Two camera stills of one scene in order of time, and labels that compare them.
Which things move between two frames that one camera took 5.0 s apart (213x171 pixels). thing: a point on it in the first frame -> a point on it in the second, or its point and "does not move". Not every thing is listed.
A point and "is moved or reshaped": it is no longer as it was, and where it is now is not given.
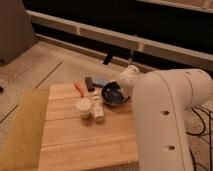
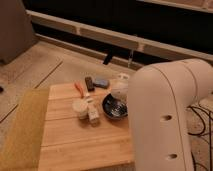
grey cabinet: (17, 34) does not move
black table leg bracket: (108, 58) does not move
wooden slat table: (73, 143) does not move
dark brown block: (89, 83) does not move
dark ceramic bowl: (112, 93) is moved or reshaped
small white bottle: (98, 106) -> (93, 114)
